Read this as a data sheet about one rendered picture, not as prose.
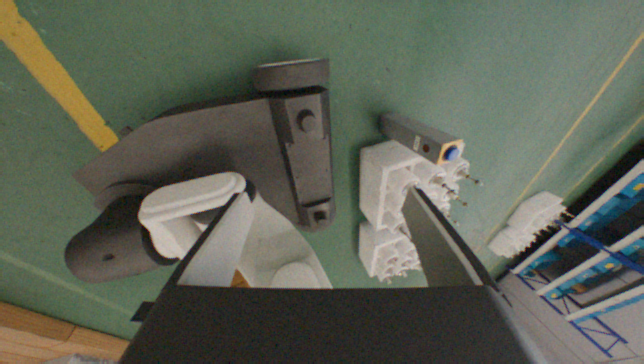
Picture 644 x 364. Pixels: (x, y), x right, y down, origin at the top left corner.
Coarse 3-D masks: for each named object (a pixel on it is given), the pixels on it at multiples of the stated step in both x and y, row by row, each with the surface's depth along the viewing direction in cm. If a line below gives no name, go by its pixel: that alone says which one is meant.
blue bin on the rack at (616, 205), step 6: (612, 198) 246; (618, 198) 241; (624, 198) 237; (630, 198) 236; (636, 198) 235; (642, 198) 233; (606, 204) 253; (612, 204) 247; (618, 204) 266; (624, 204) 260; (630, 204) 254; (600, 210) 261; (606, 210) 254; (612, 210) 262; (618, 210) 261; (624, 210) 260
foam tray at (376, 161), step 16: (384, 144) 77; (400, 144) 75; (464, 144) 70; (368, 160) 73; (384, 160) 67; (400, 160) 66; (416, 160) 67; (368, 176) 77; (384, 176) 66; (368, 192) 82; (384, 192) 72; (368, 208) 88; (384, 208) 80; (384, 224) 87
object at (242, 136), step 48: (240, 96) 46; (288, 96) 40; (144, 144) 38; (192, 144) 41; (240, 144) 44; (288, 144) 46; (96, 192) 40; (144, 192) 42; (288, 192) 58; (96, 240) 31; (144, 240) 33
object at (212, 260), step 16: (240, 192) 11; (224, 208) 9; (240, 208) 10; (224, 224) 8; (240, 224) 10; (208, 240) 7; (224, 240) 8; (240, 240) 10; (192, 256) 7; (208, 256) 7; (224, 256) 8; (176, 272) 6; (192, 272) 6; (208, 272) 7; (224, 272) 8
